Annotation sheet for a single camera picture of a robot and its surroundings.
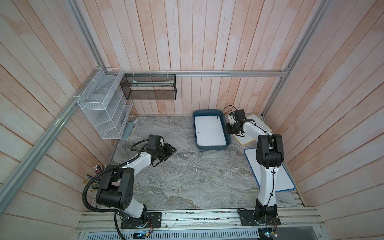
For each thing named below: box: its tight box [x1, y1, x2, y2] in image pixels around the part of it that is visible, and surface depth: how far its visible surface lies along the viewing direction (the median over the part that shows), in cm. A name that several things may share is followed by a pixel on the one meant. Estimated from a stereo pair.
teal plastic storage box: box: [192, 109, 232, 151], surface depth 109 cm
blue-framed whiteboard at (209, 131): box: [194, 115, 227, 146], surface depth 109 cm
